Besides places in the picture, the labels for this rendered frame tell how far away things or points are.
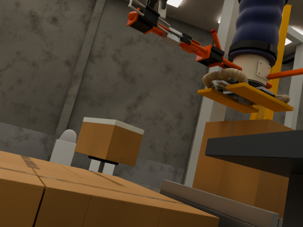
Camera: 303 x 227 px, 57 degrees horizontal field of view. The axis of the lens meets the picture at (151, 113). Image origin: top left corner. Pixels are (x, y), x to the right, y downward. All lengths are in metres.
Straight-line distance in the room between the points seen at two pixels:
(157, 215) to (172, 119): 10.00
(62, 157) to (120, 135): 5.98
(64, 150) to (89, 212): 7.92
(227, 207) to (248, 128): 0.34
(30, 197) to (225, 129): 0.90
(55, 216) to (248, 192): 0.72
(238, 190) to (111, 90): 9.54
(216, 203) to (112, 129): 1.80
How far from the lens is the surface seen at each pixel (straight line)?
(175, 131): 10.88
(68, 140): 8.77
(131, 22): 1.11
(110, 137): 2.79
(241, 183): 1.22
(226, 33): 2.78
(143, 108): 10.63
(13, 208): 0.80
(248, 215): 1.08
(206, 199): 1.24
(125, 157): 2.93
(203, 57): 1.25
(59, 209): 0.81
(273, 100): 1.33
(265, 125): 1.20
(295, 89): 4.86
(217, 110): 2.53
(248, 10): 1.50
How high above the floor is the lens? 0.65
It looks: 11 degrees up
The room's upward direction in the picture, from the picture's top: 14 degrees clockwise
